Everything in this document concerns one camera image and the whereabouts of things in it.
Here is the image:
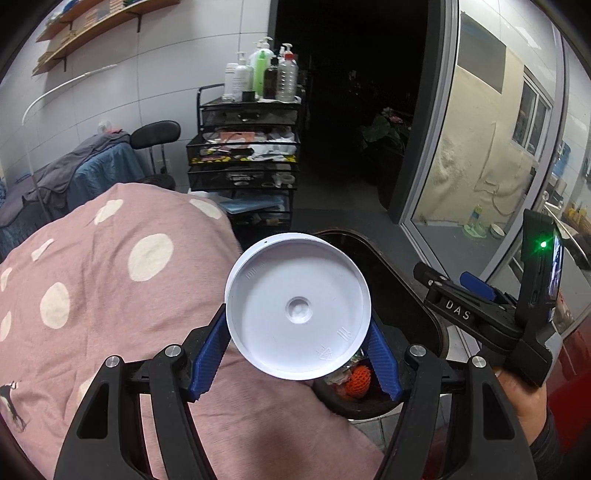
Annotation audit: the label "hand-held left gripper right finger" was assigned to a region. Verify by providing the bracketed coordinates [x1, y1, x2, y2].
[367, 318, 539, 480]

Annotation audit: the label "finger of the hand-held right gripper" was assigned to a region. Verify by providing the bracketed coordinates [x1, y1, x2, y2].
[459, 271, 509, 305]
[412, 262, 451, 296]

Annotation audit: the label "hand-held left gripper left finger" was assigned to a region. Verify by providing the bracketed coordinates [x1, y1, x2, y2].
[59, 305, 232, 480]

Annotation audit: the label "dark brown trash bin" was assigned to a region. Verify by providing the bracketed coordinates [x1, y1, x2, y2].
[311, 229, 446, 421]

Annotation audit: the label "orange foam fruit net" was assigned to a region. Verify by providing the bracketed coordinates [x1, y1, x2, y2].
[346, 366, 372, 398]

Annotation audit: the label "person's right forearm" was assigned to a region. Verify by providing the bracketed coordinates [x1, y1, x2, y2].
[529, 406, 564, 480]

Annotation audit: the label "person's right hand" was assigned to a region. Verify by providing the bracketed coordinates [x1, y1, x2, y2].
[496, 367, 550, 446]

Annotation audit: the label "red glossy panel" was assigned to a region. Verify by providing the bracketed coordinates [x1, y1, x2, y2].
[545, 314, 591, 416]

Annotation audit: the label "green pet water dispenser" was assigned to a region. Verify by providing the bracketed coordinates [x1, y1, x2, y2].
[463, 204, 488, 238]

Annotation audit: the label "pink polka dot blanket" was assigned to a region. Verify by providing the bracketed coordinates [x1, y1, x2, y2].
[0, 183, 384, 480]

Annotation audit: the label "glass sliding door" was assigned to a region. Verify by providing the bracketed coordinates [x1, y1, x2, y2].
[399, 0, 591, 287]

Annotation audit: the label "potted plant with pink flower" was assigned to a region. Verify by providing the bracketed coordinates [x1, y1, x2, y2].
[360, 107, 411, 153]

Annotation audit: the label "blue water jug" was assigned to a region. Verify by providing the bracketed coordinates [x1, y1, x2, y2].
[551, 142, 571, 178]

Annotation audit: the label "blue plastic packets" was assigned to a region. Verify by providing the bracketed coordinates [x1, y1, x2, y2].
[217, 196, 284, 215]

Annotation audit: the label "black mesh cart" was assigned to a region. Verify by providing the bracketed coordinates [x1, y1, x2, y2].
[186, 84, 306, 238]

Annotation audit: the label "blue covered massage bed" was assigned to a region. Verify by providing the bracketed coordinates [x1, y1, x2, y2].
[0, 143, 148, 259]

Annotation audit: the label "black stool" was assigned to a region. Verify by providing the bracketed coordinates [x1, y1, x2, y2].
[130, 120, 182, 190]

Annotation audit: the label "grey blanket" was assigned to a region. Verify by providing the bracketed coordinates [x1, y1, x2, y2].
[21, 130, 132, 208]

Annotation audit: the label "group of toiletry bottles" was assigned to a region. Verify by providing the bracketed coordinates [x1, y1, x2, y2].
[222, 36, 301, 103]

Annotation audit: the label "white floor lamp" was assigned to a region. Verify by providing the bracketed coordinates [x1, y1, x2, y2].
[21, 65, 118, 208]

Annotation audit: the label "wooden wall shelf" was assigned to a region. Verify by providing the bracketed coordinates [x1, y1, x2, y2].
[36, 0, 109, 42]
[31, 0, 182, 75]

